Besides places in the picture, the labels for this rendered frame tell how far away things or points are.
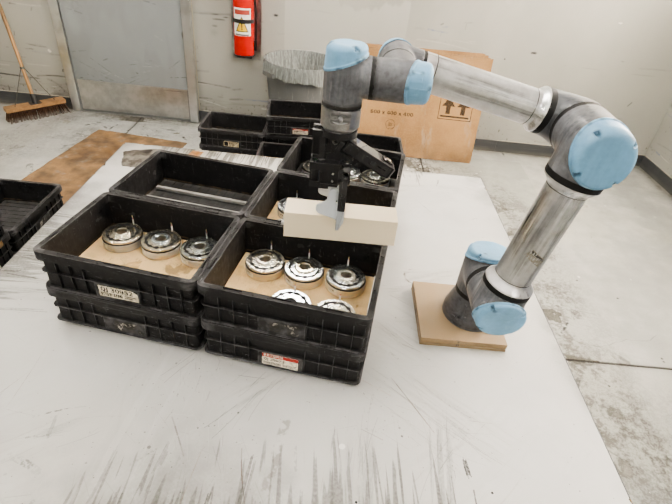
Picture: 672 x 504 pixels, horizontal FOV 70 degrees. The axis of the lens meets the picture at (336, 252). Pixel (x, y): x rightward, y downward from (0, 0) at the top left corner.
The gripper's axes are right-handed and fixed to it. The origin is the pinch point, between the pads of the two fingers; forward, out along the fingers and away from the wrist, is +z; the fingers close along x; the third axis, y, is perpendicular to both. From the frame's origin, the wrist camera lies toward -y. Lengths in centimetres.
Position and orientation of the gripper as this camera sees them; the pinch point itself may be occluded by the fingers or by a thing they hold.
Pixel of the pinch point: (340, 216)
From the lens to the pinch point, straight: 103.7
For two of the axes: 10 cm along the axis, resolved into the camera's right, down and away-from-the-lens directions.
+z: -0.9, 8.1, 5.8
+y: -10.0, -0.9, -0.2
